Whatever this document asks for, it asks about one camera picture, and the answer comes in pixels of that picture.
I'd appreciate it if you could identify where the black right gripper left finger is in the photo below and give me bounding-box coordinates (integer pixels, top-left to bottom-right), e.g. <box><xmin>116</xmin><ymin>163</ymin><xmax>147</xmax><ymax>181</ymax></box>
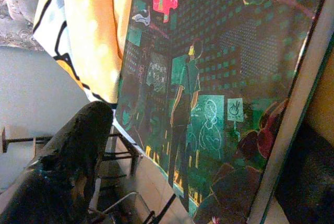
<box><xmin>0</xmin><ymin>101</ymin><xmax>114</xmax><ymax>224</ymax></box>

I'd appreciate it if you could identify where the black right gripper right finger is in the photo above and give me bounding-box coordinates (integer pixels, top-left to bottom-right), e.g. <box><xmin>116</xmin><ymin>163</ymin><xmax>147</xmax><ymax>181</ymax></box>
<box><xmin>273</xmin><ymin>122</ymin><xmax>334</xmax><ymax>224</ymax></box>

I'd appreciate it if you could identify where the yellow cartoon print blanket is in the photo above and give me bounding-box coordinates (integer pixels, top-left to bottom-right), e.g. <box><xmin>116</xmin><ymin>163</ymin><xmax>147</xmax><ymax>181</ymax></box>
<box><xmin>32</xmin><ymin>0</ymin><xmax>136</xmax><ymax>110</ymax></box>

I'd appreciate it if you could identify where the dark illustrated book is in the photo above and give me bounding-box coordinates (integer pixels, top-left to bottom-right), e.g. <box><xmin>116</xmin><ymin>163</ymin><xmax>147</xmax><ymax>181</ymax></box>
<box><xmin>114</xmin><ymin>0</ymin><xmax>334</xmax><ymax>224</ymax></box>

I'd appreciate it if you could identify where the black wire rack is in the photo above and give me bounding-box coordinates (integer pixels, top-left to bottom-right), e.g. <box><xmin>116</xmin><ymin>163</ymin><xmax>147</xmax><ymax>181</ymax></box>
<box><xmin>1</xmin><ymin>127</ymin><xmax>178</xmax><ymax>224</ymax></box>

